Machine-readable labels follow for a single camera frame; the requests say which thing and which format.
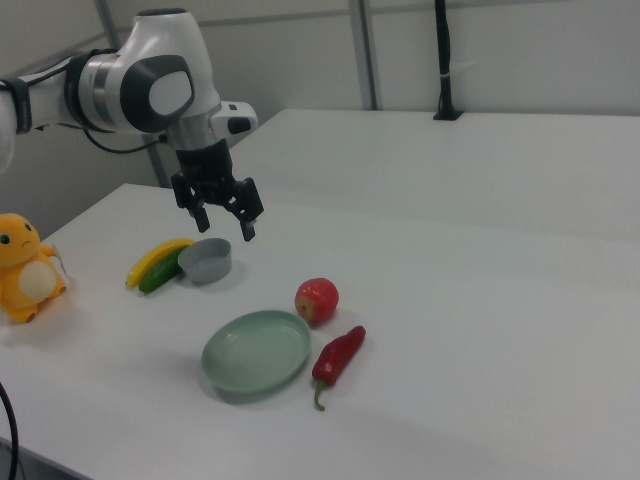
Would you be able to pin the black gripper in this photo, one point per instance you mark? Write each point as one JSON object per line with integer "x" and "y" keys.
{"x": 207, "y": 172}

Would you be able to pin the red apple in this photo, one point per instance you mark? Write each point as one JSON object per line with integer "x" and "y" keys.
{"x": 320, "y": 297}

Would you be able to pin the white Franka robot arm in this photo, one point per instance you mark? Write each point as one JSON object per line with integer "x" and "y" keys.
{"x": 165, "y": 35}

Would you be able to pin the grey round bowl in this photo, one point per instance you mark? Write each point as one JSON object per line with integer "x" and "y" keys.
{"x": 205, "y": 273}

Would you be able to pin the yellow banana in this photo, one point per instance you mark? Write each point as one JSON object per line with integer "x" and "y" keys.
{"x": 150, "y": 257}

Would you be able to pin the green cucumber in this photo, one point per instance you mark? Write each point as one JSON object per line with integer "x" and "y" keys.
{"x": 157, "y": 278}

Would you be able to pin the pale green plate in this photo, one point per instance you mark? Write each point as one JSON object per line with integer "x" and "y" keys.
{"x": 255, "y": 355}

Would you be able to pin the red chili pepper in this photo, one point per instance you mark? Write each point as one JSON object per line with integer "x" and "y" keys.
{"x": 335, "y": 357}

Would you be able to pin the orange plush toy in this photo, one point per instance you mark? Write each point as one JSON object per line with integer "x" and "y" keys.
{"x": 25, "y": 300}

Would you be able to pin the black camera pole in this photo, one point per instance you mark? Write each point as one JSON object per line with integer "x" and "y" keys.
{"x": 442, "y": 50}

